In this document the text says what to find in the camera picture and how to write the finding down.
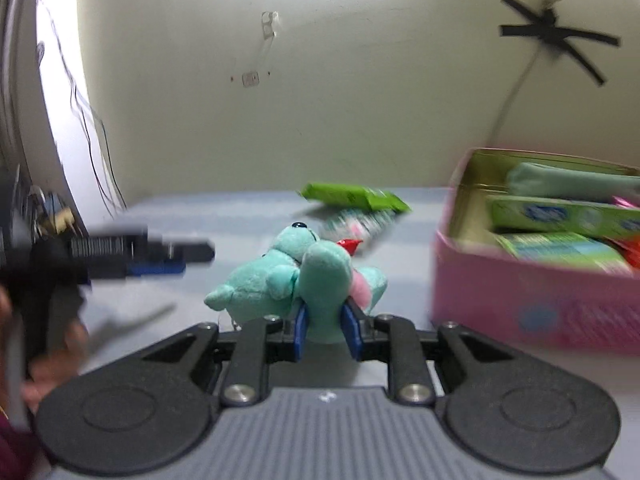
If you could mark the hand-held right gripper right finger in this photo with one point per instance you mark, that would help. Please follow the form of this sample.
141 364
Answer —
351 332

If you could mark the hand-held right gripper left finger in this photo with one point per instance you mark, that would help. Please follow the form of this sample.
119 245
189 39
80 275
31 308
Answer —
301 332

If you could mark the pink tin box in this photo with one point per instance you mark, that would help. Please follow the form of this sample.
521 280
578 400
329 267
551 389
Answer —
500 300

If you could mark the clear wall hook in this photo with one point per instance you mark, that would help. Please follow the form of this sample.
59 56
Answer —
270 25

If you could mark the teal plush toy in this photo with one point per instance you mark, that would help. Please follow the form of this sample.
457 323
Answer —
260 275

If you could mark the red box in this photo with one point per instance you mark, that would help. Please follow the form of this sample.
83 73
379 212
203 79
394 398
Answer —
630 252

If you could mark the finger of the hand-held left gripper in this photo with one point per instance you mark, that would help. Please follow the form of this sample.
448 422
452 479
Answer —
155 269
190 252

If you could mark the clear wall adhesive pad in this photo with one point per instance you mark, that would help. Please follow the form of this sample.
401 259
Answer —
250 78

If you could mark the shiny pink pouch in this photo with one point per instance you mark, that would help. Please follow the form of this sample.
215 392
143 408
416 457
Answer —
627 201

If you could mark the mint green pouch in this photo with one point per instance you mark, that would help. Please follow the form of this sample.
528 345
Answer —
565 180

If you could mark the green box with blue print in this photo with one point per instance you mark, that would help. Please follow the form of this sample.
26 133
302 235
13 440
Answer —
550 252

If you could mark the green and blue carton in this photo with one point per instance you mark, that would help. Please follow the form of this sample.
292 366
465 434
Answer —
550 215

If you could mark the black tape cross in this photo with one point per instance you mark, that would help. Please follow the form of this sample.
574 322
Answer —
550 30

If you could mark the person's left hand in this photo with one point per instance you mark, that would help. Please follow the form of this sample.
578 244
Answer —
55 375

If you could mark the green snack packet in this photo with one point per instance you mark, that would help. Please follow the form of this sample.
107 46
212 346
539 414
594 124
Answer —
350 195

